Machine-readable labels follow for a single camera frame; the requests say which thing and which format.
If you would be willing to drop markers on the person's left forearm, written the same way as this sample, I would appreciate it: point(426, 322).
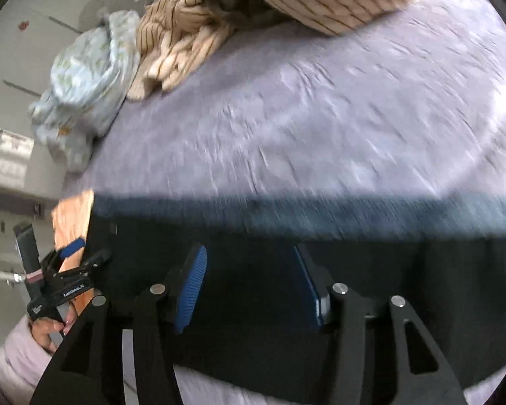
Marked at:
point(12, 363)

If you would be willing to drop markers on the black pants with blue print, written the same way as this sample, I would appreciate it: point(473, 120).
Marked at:
point(253, 261)

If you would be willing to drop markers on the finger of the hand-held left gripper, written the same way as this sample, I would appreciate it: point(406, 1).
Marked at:
point(96, 259)
point(72, 248)

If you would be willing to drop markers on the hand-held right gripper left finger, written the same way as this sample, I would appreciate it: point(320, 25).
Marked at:
point(192, 287)

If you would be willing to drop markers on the purple embroidered plush blanket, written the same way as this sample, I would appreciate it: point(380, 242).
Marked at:
point(303, 114)

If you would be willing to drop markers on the light blue floral quilt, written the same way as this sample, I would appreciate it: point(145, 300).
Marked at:
point(84, 88)

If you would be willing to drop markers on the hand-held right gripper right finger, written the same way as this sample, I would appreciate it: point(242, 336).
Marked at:
point(311, 287)

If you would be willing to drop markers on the white wardrobe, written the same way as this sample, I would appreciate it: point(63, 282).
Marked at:
point(21, 71)

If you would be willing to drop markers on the beige striped crumpled cloth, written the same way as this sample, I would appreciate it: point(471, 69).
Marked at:
point(181, 38)

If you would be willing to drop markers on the person's left hand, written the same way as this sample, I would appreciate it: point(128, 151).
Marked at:
point(44, 331)

